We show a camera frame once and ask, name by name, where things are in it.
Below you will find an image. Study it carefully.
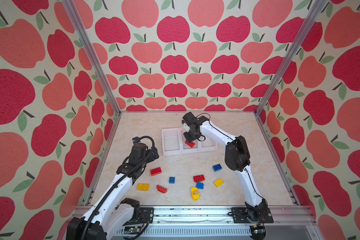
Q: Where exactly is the white three-compartment plastic bin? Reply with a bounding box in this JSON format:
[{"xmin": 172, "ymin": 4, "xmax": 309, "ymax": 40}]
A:
[{"xmin": 161, "ymin": 125, "xmax": 219, "ymax": 157}]

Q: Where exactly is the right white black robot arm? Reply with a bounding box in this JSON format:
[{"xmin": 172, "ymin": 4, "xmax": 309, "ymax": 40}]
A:
[{"xmin": 182, "ymin": 112, "xmax": 268, "ymax": 223}]

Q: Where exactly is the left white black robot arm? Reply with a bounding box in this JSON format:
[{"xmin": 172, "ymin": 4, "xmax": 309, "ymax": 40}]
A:
[{"xmin": 66, "ymin": 136, "xmax": 159, "ymax": 240}]

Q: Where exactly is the yellow flat lego brick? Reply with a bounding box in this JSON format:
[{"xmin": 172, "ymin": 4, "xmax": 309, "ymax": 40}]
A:
[{"xmin": 137, "ymin": 184, "xmax": 150, "ymax": 191}]

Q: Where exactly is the red curved lego brick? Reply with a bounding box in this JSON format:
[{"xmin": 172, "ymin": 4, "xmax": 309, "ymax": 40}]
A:
[{"xmin": 157, "ymin": 185, "xmax": 168, "ymax": 194}]

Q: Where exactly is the blue lego brick under red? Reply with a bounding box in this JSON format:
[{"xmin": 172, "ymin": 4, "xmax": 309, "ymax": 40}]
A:
[{"xmin": 196, "ymin": 182, "xmax": 204, "ymax": 190}]

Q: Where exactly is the yellow square lego brick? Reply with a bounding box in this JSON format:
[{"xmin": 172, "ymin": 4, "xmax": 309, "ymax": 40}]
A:
[{"xmin": 214, "ymin": 178, "xmax": 224, "ymax": 188}]

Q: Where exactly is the yellow oval lego piece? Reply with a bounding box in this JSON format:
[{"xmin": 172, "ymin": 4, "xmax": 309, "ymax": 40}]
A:
[{"xmin": 191, "ymin": 187, "xmax": 200, "ymax": 201}]

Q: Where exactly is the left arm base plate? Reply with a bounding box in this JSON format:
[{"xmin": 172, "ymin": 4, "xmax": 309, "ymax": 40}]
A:
[{"xmin": 124, "ymin": 207, "xmax": 155, "ymax": 226}]

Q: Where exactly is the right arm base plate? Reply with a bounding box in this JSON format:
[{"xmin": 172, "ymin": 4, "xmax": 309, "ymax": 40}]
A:
[{"xmin": 228, "ymin": 208, "xmax": 274, "ymax": 225}]

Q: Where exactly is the aluminium front rail frame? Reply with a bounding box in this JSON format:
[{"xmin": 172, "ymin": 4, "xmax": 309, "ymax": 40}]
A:
[{"xmin": 61, "ymin": 205, "xmax": 325, "ymax": 240}]

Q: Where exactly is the left aluminium corner post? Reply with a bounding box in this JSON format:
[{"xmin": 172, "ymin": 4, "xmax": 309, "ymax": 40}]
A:
[{"xmin": 62, "ymin": 0, "xmax": 122, "ymax": 117}]

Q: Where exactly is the aluminium corner post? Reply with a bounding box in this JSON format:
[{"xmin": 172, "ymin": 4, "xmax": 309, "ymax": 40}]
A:
[
  {"xmin": 255, "ymin": 0, "xmax": 329, "ymax": 117},
  {"xmin": 62, "ymin": 0, "xmax": 122, "ymax": 117}
]

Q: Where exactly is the right aluminium corner post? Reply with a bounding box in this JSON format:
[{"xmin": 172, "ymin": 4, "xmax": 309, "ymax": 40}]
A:
[{"xmin": 255, "ymin": 0, "xmax": 329, "ymax": 117}]

